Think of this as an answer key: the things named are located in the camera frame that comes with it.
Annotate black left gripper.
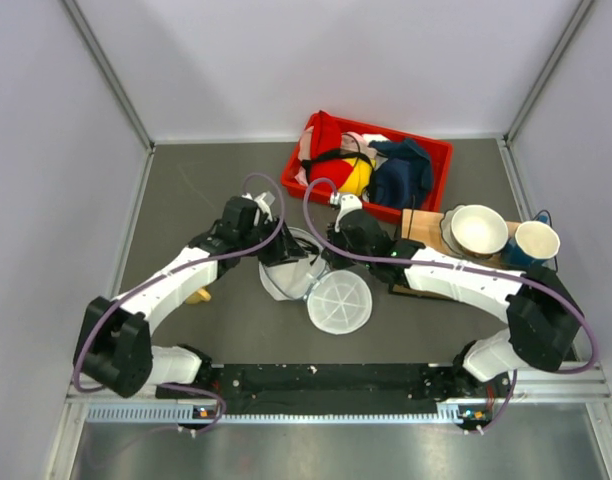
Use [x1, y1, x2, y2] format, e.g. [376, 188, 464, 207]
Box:
[239, 215, 308, 267]

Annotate white mesh laundry bag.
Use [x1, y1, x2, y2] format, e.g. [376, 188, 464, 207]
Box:
[259, 227, 373, 335]

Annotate pink garment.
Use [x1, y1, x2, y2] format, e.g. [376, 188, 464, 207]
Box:
[294, 132, 377, 188]

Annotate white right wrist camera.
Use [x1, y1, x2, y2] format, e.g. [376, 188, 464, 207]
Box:
[329, 192, 363, 232]

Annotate white garment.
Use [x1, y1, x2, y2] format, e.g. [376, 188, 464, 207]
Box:
[362, 134, 389, 145]

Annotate cream bowl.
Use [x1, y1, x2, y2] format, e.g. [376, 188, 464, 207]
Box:
[440, 205, 509, 258]

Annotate yellow mug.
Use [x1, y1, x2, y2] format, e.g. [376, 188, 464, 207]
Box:
[185, 288, 211, 305]

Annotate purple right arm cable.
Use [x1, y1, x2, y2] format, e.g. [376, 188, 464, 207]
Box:
[303, 178, 601, 434]

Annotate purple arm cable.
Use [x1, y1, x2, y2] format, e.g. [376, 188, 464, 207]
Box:
[303, 178, 601, 434]
[71, 172, 287, 434]

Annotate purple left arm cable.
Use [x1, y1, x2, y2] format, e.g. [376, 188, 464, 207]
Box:
[71, 172, 287, 434]

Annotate red bra black straps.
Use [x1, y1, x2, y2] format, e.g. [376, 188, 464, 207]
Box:
[298, 110, 377, 194]

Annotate grey slotted cable duct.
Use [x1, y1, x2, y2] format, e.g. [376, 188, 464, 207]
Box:
[86, 403, 465, 425]

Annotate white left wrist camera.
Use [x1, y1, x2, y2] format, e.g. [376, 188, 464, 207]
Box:
[242, 191, 275, 226]

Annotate navy blue garment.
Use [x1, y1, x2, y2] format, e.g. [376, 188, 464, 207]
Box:
[367, 137, 434, 210]

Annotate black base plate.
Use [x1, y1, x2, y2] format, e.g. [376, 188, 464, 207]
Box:
[154, 362, 516, 416]

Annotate black wire wooden shelf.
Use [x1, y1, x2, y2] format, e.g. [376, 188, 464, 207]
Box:
[388, 207, 560, 301]

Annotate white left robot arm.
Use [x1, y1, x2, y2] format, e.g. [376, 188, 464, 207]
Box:
[73, 193, 309, 398]

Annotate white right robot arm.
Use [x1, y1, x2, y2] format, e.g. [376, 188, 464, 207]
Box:
[325, 209, 582, 396]

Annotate beige garment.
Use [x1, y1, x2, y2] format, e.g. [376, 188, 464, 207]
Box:
[298, 126, 314, 161]

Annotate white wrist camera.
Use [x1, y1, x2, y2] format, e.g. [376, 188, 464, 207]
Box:
[242, 191, 275, 226]
[329, 192, 363, 232]

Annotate blue cup cream inside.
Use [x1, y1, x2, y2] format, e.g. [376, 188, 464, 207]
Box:
[500, 212, 561, 269]

